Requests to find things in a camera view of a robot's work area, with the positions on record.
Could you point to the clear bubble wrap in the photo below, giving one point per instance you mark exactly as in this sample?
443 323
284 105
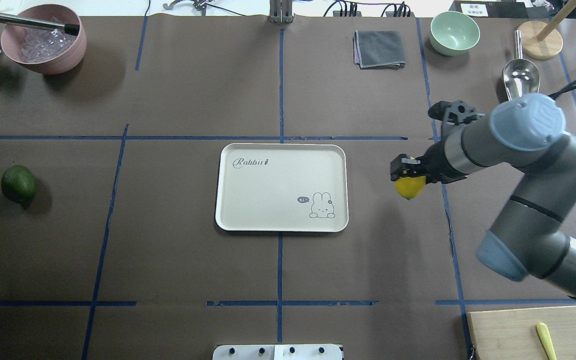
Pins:
43 44

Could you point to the pink bowl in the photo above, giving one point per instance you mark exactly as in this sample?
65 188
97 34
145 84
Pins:
13 36

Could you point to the green lime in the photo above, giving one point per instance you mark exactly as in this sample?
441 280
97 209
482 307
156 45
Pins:
18 184

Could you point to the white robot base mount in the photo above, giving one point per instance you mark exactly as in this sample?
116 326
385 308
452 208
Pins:
318 351

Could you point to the bamboo cutting board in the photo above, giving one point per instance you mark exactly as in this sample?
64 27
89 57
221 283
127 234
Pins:
511 334

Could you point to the mint green bowl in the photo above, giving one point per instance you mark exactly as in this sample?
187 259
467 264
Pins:
453 33

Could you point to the grey camera post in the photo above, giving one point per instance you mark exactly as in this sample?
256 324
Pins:
281 11

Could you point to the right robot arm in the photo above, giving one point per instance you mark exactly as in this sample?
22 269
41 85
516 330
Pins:
528 133

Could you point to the grey folded cloth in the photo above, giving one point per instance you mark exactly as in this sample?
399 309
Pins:
378 49

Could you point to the black and silver tongs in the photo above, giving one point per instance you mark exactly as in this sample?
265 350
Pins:
20 21

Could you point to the steel scoop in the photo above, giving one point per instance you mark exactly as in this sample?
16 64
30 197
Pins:
520 76

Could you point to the yellow plastic knife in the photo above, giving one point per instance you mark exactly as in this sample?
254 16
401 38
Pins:
546 340

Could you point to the round wooden stand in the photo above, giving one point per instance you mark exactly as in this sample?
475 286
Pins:
542 41

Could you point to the yellow lemon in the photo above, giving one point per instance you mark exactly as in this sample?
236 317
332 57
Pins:
410 187

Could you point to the cream rabbit print tray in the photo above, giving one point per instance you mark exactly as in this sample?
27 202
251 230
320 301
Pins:
282 187

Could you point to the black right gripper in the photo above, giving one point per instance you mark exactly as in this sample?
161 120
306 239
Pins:
435 161

